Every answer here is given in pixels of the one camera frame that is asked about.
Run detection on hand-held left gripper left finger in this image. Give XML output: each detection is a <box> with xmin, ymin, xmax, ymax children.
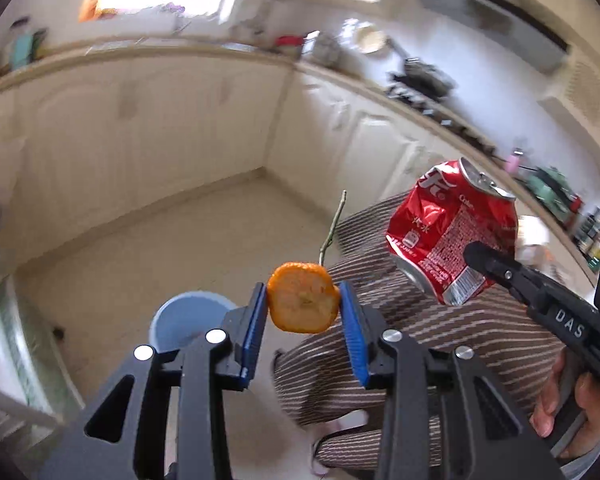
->
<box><xmin>35</xmin><ymin>282</ymin><xmax>270</xmax><ymax>480</ymax></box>

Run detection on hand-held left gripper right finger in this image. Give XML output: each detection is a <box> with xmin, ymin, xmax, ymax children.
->
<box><xmin>337</xmin><ymin>281</ymin><xmax>566</xmax><ymax>480</ymax></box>

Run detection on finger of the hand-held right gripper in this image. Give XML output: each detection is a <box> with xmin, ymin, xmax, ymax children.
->
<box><xmin>464</xmin><ymin>241</ymin><xmax>548</xmax><ymax>307</ymax></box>

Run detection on blue plastic bin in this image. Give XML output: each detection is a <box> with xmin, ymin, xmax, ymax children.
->
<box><xmin>149</xmin><ymin>290</ymin><xmax>241</xmax><ymax>355</ymax></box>

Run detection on crushed red soda can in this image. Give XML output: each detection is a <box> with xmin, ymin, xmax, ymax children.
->
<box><xmin>385</xmin><ymin>157</ymin><xmax>520</xmax><ymax>307</ymax></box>

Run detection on person's right hand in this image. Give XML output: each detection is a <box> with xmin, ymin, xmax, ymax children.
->
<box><xmin>530</xmin><ymin>350</ymin><xmax>600</xmax><ymax>456</ymax></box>

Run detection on striped brown pants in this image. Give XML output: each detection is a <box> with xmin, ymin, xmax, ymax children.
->
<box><xmin>272</xmin><ymin>192</ymin><xmax>576</xmax><ymax>472</ymax></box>

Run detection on row of condiment bottles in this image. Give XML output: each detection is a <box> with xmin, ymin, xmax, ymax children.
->
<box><xmin>504</xmin><ymin>149</ymin><xmax>600</xmax><ymax>271</ymax></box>

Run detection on thin brown twig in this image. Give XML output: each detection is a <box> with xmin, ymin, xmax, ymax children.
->
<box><xmin>318</xmin><ymin>190</ymin><xmax>348</xmax><ymax>267</ymax></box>

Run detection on black gas stove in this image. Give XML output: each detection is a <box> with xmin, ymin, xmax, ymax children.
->
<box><xmin>384</xmin><ymin>69</ymin><xmax>498</xmax><ymax>157</ymax></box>

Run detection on black wok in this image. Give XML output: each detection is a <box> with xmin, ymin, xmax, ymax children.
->
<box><xmin>390</xmin><ymin>40</ymin><xmax>456</xmax><ymax>93</ymax></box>

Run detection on cream kitchen base cabinets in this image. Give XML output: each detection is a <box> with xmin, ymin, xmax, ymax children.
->
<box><xmin>0</xmin><ymin>45</ymin><xmax>531</xmax><ymax>266</ymax></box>

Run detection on range hood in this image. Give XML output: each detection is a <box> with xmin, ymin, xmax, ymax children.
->
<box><xmin>402</xmin><ymin>0</ymin><xmax>573</xmax><ymax>75</ymax></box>

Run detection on white plate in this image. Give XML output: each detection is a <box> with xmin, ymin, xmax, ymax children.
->
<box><xmin>354</xmin><ymin>24</ymin><xmax>387</xmax><ymax>55</ymax></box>

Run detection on teal lidded glass jar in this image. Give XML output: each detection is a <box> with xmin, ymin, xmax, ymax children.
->
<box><xmin>11</xmin><ymin>32</ymin><xmax>35</xmax><ymax>70</ymax></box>

